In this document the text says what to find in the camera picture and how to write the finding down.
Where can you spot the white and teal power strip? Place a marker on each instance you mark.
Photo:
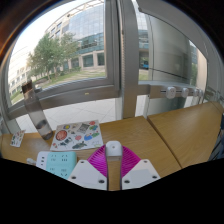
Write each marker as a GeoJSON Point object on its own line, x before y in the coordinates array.
{"type": "Point", "coordinates": [58, 163]}

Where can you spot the grey window frame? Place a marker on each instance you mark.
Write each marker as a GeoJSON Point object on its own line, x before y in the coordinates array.
{"type": "Point", "coordinates": [128, 66]}

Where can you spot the glass office building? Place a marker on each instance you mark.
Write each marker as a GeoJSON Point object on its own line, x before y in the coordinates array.
{"type": "Point", "coordinates": [86, 26]}

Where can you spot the grey rail with white sockets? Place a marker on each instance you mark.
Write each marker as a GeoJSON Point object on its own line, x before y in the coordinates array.
{"type": "Point", "coordinates": [170, 92]}

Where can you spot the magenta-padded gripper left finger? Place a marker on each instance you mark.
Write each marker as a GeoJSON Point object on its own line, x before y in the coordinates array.
{"type": "Point", "coordinates": [86, 175]}

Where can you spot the green tree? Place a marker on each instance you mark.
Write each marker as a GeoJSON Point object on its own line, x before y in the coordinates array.
{"type": "Point", "coordinates": [46, 53]}

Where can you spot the space-themed sticker sheet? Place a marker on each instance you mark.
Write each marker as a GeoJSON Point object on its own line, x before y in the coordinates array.
{"type": "Point", "coordinates": [76, 136]}

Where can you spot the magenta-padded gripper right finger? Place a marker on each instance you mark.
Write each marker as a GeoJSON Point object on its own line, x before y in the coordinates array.
{"type": "Point", "coordinates": [141, 175]}

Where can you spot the colourful sticker sheet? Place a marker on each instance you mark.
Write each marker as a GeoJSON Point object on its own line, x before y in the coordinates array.
{"type": "Point", "coordinates": [17, 139]}

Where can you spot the small white charger block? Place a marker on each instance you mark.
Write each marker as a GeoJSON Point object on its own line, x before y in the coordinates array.
{"type": "Point", "coordinates": [113, 148]}

